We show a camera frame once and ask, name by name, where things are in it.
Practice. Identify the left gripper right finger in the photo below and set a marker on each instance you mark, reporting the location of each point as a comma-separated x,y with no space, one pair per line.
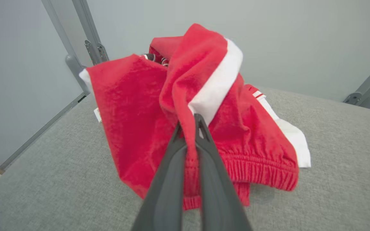
217,192

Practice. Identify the red basketball jersey white sleeves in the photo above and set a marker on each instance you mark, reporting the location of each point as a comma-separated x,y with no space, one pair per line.
295,138

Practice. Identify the red shorts white stripe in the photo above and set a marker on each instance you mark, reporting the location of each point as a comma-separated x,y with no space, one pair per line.
133,112

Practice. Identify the grey aluminium floor rail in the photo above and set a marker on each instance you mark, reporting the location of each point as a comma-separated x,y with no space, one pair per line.
40,132

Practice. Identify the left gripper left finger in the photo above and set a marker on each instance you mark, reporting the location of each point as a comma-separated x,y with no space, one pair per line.
165,192

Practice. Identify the grey metal post with hinge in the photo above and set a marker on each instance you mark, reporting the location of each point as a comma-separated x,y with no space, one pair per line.
88,25

